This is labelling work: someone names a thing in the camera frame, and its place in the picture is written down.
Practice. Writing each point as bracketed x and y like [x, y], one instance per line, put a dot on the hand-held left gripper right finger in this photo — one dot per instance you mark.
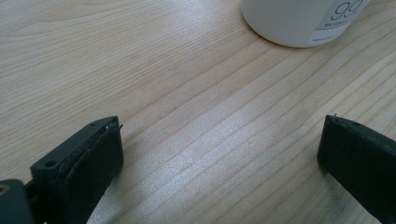
[358, 161]

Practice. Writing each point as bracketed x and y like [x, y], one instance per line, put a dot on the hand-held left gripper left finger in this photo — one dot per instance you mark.
[84, 174]

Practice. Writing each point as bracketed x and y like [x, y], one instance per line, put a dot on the white cup with label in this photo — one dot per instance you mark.
[286, 18]

